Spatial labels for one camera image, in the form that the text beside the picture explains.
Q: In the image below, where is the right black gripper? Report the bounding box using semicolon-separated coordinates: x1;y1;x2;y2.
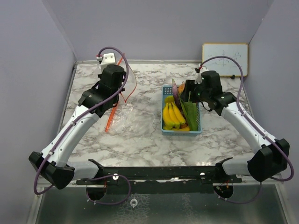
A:
181;79;211;103

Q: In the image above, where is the green leafy vegetable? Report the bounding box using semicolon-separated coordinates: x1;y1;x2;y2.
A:
179;95;198;131

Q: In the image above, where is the blue perforated plastic basket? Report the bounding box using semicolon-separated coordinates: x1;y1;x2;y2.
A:
161;85;202;137

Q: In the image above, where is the yellow banana bunch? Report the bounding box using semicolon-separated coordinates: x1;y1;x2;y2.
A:
163;96;187;130

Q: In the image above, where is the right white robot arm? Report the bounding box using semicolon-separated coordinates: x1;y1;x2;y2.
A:
181;71;290;182

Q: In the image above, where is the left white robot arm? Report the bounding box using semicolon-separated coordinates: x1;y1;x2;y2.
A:
29;64;126;189

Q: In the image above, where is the clear zip bag on table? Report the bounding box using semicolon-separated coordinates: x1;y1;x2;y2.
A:
105;103;161;138

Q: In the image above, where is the small orange fruit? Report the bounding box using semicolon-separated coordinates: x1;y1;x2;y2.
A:
179;124;190;131

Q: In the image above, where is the small framed whiteboard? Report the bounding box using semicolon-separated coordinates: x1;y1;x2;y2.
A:
202;43;249;77

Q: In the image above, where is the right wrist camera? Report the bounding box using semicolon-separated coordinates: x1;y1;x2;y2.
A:
195;64;209;84

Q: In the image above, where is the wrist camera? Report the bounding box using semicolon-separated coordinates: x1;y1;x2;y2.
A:
195;64;209;84
96;53;116;70

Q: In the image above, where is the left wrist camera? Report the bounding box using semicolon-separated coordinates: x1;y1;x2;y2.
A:
96;53;116;70

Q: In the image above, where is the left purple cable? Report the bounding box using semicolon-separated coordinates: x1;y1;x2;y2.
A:
33;46;132;206

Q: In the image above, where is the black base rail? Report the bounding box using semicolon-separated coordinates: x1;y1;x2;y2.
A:
76;165;242;195

